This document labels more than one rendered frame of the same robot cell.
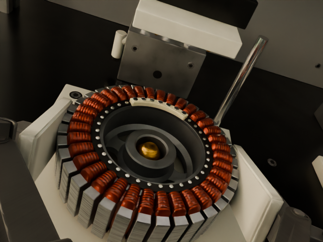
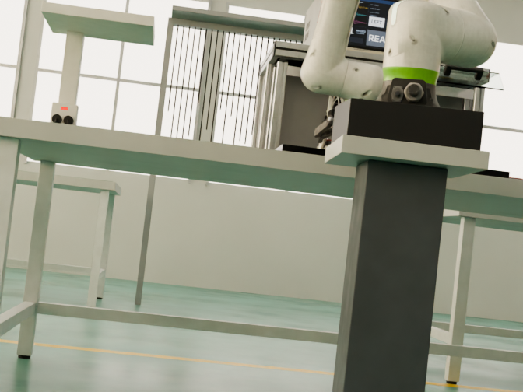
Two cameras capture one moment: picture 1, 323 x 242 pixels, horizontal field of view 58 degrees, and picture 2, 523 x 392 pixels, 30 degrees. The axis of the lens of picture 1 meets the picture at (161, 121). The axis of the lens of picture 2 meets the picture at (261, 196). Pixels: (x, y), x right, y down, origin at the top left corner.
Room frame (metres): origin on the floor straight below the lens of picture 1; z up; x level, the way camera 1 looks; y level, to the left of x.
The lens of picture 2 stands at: (-2.75, 0.02, 0.50)
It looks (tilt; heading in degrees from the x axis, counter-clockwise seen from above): 3 degrees up; 4
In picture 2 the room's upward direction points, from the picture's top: 6 degrees clockwise
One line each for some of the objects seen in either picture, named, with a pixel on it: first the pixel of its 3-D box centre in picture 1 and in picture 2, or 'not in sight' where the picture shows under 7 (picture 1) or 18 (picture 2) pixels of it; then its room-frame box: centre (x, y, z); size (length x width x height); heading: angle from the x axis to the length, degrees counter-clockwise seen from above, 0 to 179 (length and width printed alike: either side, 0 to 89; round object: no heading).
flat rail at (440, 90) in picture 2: not in sight; (380, 82); (0.25, -0.10, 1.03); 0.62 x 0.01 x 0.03; 100
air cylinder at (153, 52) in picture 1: (161, 55); not in sight; (0.27, 0.02, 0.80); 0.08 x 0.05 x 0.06; 100
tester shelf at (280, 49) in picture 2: not in sight; (367, 73); (0.47, -0.06, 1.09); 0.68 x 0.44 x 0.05; 100
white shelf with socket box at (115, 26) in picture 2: not in sight; (93, 84); (0.57, 0.87, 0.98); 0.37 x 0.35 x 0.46; 100
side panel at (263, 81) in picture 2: not in sight; (261, 118); (0.49, 0.27, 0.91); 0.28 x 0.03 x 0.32; 10
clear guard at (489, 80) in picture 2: not in sight; (447, 83); (0.19, -0.30, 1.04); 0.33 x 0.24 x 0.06; 10
